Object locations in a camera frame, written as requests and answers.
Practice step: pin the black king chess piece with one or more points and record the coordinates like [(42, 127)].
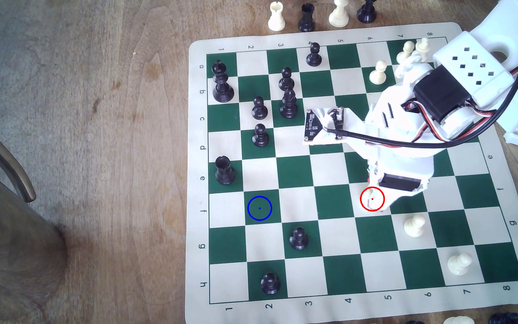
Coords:
[(222, 92)]

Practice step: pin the white rook chess piece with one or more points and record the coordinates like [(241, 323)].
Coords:
[(276, 20), (371, 201)]

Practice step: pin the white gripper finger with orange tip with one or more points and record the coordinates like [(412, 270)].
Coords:
[(388, 201), (370, 177)]

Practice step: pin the black captured chess piece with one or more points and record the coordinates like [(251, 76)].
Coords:
[(414, 322), (366, 14), (506, 319)]

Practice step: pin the dark wooden chair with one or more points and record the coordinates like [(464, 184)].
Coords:
[(11, 252)]

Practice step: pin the green white chess mat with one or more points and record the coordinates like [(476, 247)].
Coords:
[(295, 171)]

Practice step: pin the black pawn chess piece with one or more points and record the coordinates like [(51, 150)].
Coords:
[(286, 82), (259, 111), (299, 240), (270, 284), (314, 57), (261, 138)]

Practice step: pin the white captured chess piece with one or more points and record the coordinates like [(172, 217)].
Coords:
[(339, 17), (458, 321)]

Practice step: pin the black bishop chess piece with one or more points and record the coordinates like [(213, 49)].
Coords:
[(288, 108)]

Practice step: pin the white pawn chess piece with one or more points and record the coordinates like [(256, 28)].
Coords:
[(377, 75), (403, 55), (458, 265), (414, 227)]

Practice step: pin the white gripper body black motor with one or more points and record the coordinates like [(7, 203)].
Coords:
[(400, 182)]

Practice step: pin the white king chess piece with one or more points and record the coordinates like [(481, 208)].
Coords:
[(422, 46)]

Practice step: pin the black rook chess piece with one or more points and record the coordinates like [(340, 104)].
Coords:
[(306, 20), (225, 173)]

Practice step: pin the curved metal chair bar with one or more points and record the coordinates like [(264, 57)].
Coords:
[(5, 159)]

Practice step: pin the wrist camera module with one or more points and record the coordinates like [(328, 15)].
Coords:
[(314, 126)]

